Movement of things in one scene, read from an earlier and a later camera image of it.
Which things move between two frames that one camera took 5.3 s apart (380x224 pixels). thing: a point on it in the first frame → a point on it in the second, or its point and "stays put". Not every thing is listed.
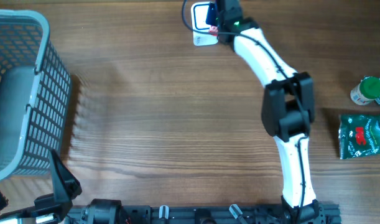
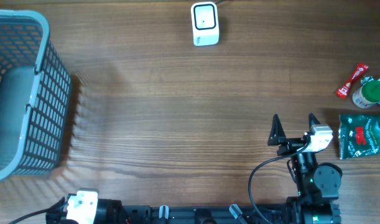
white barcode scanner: x=199 y=11 stays put
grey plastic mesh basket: x=30 y=94 stays put
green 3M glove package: x=363 y=134 stays put
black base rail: x=211 y=214 stays put
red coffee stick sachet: x=214 y=29 → x=342 y=91
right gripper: x=209 y=18 → x=277 y=135
